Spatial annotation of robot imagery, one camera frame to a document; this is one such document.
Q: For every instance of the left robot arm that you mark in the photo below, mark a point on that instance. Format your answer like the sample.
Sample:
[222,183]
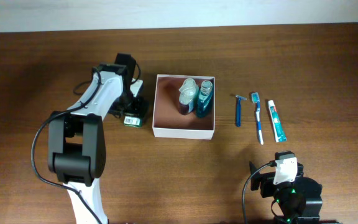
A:
[76,143]

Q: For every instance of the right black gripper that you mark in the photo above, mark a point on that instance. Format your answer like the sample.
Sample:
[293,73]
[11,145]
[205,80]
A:
[267,182]

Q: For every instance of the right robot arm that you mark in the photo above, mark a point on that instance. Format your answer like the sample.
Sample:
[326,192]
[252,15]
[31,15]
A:
[299,202]

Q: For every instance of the green white soap box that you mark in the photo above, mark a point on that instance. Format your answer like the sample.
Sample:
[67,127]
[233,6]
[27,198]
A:
[132,121]

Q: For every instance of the white cardboard box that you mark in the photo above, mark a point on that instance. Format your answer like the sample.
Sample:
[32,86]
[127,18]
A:
[168,122]

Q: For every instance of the blue disposable razor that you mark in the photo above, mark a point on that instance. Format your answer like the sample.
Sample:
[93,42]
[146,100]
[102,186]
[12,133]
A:
[238,109]

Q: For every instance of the teal mouthwash bottle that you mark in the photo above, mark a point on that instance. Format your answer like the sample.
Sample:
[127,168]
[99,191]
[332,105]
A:
[204,98]

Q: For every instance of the blue white toothbrush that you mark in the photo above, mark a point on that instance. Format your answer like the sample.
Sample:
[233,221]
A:
[256,100]

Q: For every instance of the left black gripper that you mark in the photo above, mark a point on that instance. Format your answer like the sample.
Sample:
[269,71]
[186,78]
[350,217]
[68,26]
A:
[140,108]

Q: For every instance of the white teal toothpaste tube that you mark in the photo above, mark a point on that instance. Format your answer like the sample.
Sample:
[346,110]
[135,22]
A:
[279,133]

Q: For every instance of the clear pump soap bottle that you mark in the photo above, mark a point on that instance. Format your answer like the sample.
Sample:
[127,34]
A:
[188,95]

